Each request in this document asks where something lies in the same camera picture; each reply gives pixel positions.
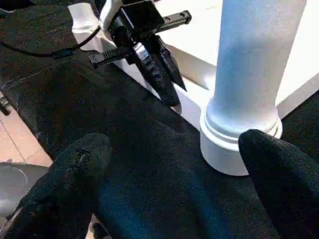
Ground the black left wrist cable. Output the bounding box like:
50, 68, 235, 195
0, 24, 102, 59

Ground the white plastic table top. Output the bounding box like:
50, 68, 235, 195
109, 0, 319, 177

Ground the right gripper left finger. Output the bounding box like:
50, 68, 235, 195
0, 133, 113, 239

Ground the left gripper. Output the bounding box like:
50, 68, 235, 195
88, 0, 192, 108

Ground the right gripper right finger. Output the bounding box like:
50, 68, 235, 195
238, 129, 319, 239

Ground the black work mat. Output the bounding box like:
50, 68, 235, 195
0, 0, 319, 239

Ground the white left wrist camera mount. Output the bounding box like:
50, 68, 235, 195
99, 0, 125, 33

